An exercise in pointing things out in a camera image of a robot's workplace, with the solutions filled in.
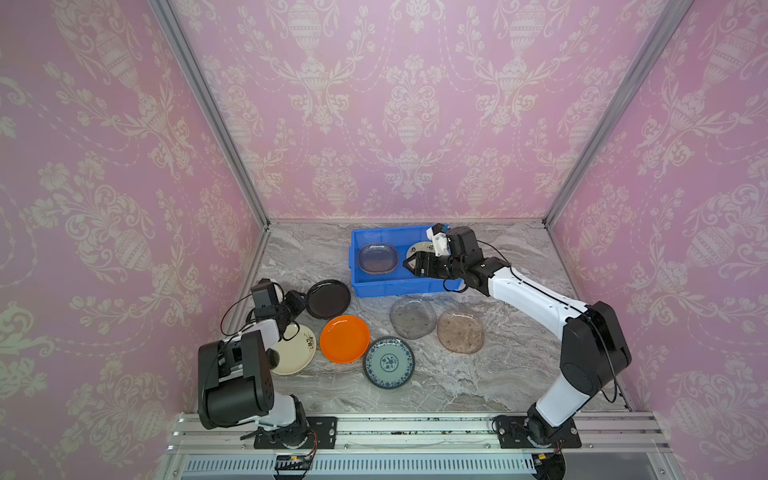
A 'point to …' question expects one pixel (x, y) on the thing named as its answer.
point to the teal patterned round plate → (389, 362)
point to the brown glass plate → (460, 331)
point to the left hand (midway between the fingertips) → (304, 296)
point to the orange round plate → (344, 338)
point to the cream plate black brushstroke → (295, 354)
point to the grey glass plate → (413, 318)
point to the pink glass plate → (378, 258)
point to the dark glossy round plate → (327, 299)
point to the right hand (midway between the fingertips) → (414, 263)
